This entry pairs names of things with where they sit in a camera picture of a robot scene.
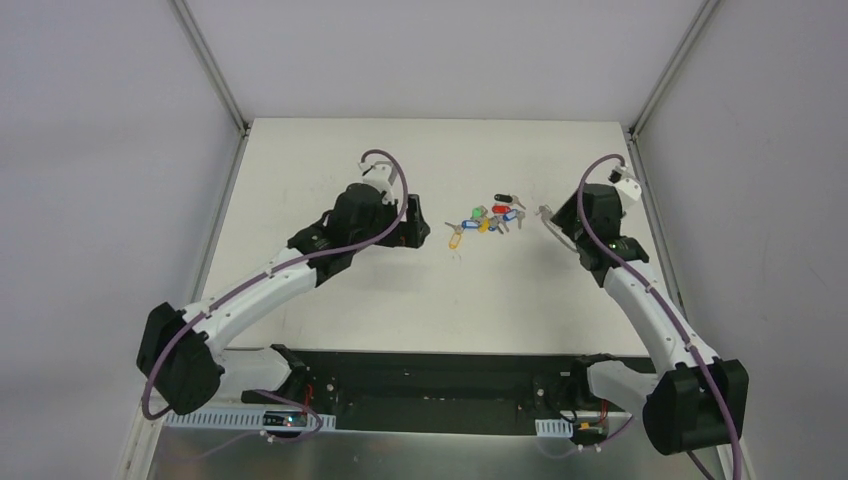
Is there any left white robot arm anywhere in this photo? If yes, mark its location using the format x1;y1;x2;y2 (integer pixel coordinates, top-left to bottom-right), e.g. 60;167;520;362
136;183;430;420

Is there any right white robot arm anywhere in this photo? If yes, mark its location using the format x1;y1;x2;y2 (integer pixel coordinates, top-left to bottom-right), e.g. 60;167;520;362
552;183;749;455

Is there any yellow tagged key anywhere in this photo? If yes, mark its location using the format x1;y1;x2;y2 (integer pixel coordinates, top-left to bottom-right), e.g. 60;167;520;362
445;222;465;250

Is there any blue tagged key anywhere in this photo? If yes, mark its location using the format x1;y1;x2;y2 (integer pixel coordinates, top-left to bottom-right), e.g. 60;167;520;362
502;209;526;230

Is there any black tagged key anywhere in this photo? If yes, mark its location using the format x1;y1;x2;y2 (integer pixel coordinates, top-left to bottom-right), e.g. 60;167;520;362
493;193;526;210

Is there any green tagged key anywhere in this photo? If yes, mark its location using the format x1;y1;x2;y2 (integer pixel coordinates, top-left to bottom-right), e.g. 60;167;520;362
470;206;488;222

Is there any left green circuit board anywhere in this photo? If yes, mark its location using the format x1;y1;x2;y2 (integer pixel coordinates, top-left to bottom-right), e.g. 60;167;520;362
263;411;309;428

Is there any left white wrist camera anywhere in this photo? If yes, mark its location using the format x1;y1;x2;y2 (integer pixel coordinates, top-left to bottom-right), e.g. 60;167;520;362
359;160;399;205

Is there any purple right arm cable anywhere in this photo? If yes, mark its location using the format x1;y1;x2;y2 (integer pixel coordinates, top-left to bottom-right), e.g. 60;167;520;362
574;153;746;480

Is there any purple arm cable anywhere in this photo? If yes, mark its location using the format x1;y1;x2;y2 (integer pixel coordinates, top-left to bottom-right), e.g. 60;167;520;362
140;149;411;423
574;153;746;480

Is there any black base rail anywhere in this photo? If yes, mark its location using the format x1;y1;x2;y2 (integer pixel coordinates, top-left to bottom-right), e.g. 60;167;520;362
269;344;618;436

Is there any right aluminium frame post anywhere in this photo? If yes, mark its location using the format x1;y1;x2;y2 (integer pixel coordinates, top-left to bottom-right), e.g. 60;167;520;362
627;0;723;142

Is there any aluminium frame post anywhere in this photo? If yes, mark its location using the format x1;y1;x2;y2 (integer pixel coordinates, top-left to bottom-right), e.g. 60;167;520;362
168;0;250;136
627;0;723;142

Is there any right white slotted bracket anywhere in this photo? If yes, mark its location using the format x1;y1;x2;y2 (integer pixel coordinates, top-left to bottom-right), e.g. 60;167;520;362
535;418;573;439

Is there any white slotted bracket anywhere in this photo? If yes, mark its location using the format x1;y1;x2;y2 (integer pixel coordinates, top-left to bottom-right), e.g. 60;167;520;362
535;418;573;439
164;407;336;432

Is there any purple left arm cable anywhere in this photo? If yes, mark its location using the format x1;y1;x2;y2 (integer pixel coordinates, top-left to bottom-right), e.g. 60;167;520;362
140;149;411;423

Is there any left white slotted bracket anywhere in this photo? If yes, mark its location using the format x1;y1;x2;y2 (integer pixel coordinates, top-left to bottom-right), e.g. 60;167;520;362
164;407;336;432

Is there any left aluminium frame post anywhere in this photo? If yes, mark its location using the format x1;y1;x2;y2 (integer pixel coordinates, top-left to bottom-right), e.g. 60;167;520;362
168;0;250;136

